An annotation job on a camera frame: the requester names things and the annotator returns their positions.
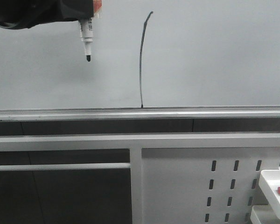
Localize lower white plastic tray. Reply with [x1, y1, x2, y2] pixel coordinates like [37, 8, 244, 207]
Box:
[250, 205, 280, 224]

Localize white whiteboard with aluminium frame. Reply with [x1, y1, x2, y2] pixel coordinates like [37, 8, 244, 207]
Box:
[0, 0, 280, 117]

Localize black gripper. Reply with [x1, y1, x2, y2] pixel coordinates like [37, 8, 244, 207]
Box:
[0, 0, 94, 30]

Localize white metal pegboard stand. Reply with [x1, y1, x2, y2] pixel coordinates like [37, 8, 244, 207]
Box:
[0, 133, 280, 224]

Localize black white marker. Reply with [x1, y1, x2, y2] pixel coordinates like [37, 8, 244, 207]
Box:
[77, 0, 103, 63]

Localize white plastic marker tray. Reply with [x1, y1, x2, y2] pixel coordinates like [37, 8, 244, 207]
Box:
[259, 169, 280, 219]

